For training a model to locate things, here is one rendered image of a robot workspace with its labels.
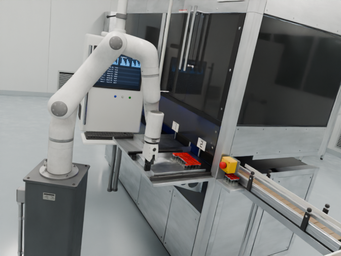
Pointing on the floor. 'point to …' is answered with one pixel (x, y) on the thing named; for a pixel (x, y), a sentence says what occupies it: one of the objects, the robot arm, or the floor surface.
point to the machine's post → (229, 120)
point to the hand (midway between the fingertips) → (147, 167)
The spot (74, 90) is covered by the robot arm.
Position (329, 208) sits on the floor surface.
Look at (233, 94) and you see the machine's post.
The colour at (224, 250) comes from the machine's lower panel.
